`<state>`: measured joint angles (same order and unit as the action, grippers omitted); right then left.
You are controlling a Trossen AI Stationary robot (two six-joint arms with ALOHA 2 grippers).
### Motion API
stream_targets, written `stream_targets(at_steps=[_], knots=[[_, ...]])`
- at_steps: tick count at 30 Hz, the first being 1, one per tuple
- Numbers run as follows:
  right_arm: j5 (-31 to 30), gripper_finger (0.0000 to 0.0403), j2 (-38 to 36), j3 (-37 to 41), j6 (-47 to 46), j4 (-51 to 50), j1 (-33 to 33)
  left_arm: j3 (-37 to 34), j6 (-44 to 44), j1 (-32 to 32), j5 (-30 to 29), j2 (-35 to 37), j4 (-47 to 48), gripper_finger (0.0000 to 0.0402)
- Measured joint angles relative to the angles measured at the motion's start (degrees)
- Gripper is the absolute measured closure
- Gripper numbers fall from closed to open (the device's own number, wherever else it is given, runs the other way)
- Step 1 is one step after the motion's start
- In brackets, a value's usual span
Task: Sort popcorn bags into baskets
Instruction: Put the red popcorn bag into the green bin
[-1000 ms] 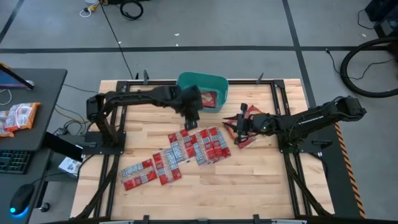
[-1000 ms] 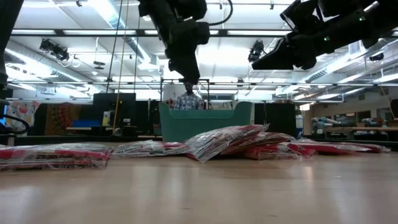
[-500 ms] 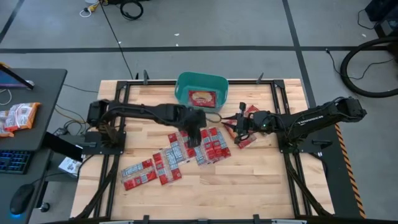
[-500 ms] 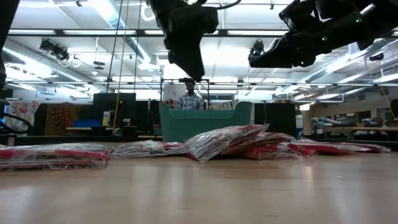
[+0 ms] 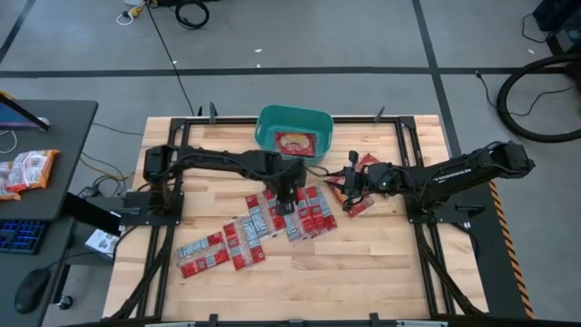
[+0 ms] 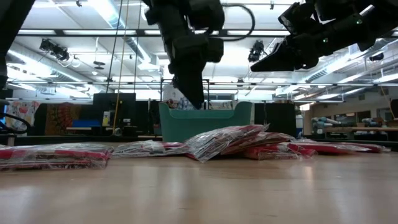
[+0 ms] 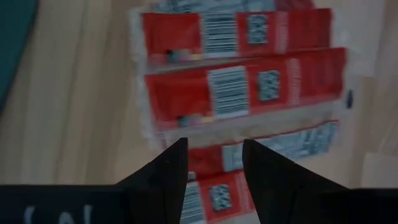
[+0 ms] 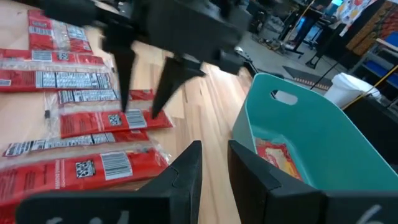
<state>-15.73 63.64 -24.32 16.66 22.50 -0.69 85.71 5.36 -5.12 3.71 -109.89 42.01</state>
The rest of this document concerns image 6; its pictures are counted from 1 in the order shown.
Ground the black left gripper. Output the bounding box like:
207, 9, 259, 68
159, 26, 208, 110

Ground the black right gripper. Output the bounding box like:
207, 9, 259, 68
250, 29, 338, 73

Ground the red popcorn bag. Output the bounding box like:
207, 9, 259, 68
220, 131, 296, 156
287, 138, 392, 154
183, 124, 270, 164
0, 142, 113, 172
111, 139, 191, 159
242, 143, 318, 161

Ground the white pot with floral band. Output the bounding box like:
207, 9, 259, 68
162, 83, 197, 110

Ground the teal plastic basket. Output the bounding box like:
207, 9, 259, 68
158, 101, 253, 143

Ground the black cabinet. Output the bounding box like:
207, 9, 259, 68
254, 102, 297, 138

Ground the blue box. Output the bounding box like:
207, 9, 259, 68
72, 119, 102, 129

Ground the wooden background table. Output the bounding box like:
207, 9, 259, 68
324, 125, 398, 133

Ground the red patterned cloth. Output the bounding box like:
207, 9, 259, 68
44, 102, 83, 136

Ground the white floral cloth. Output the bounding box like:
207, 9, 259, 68
5, 100, 40, 132

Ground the black hanging camera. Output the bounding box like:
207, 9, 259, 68
248, 39, 266, 63

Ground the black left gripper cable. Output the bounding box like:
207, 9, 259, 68
221, 2, 256, 42

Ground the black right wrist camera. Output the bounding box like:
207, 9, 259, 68
277, 2, 315, 35

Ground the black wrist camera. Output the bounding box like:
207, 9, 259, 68
277, 2, 315, 35
206, 37, 224, 63

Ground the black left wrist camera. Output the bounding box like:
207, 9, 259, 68
206, 37, 224, 63

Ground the thin black hanging cable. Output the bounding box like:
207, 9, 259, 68
106, 0, 124, 94
133, 0, 142, 94

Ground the yellow hanging rope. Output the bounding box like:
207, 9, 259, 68
112, 0, 130, 133

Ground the silver ceiling duct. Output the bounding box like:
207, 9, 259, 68
88, 0, 153, 63

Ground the black overhead frame bar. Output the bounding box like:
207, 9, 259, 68
15, 28, 398, 38

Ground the black table frame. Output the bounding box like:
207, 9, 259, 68
0, 133, 398, 147

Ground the black ceiling camera cluster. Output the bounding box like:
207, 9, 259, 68
39, 38, 71, 62

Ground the black left arm base cable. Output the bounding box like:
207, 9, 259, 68
0, 99, 32, 135

